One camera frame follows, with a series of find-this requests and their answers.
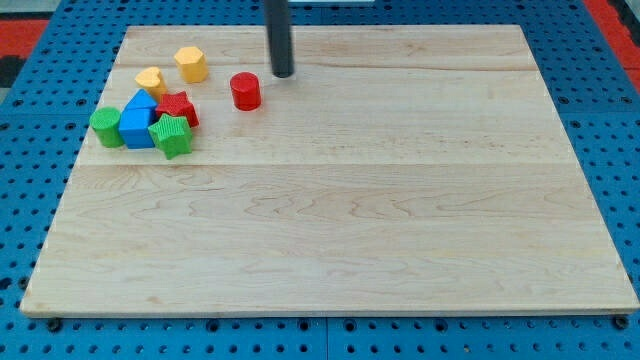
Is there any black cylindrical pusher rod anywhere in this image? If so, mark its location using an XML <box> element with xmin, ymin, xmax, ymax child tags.
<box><xmin>264</xmin><ymin>0</ymin><xmax>294</xmax><ymax>78</ymax></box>

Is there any yellow hexagon block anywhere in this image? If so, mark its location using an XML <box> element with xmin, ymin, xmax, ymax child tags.
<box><xmin>174</xmin><ymin>46</ymin><xmax>209</xmax><ymax>83</ymax></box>

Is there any red cylinder block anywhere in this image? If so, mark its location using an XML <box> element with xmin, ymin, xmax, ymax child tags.
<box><xmin>230</xmin><ymin>72</ymin><xmax>262</xmax><ymax>111</ymax></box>

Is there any red star block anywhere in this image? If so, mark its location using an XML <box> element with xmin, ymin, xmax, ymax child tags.
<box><xmin>155</xmin><ymin>91</ymin><xmax>200</xmax><ymax>128</ymax></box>

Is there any yellow heart block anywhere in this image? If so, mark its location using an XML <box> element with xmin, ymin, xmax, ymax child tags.
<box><xmin>134</xmin><ymin>66</ymin><xmax>168</xmax><ymax>102</ymax></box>

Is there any green star block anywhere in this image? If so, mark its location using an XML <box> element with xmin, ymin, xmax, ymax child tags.
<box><xmin>148</xmin><ymin>114</ymin><xmax>193</xmax><ymax>160</ymax></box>

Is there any blue triangle block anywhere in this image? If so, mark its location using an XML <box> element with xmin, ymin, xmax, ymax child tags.
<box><xmin>124</xmin><ymin>89</ymin><xmax>158</xmax><ymax>110</ymax></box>

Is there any blue cube block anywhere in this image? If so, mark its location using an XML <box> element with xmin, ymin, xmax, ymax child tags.
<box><xmin>119</xmin><ymin>108</ymin><xmax>155</xmax><ymax>149</ymax></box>

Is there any light wooden board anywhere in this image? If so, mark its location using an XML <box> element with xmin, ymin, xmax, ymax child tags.
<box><xmin>20</xmin><ymin>25</ymin><xmax>639</xmax><ymax>318</ymax></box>

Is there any green cylinder block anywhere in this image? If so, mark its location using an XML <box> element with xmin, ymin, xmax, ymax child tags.
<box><xmin>89</xmin><ymin>107</ymin><xmax>124</xmax><ymax>148</ymax></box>

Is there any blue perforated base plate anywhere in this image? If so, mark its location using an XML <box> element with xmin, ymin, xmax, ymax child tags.
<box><xmin>1</xmin><ymin>1</ymin><xmax>639</xmax><ymax>359</ymax></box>

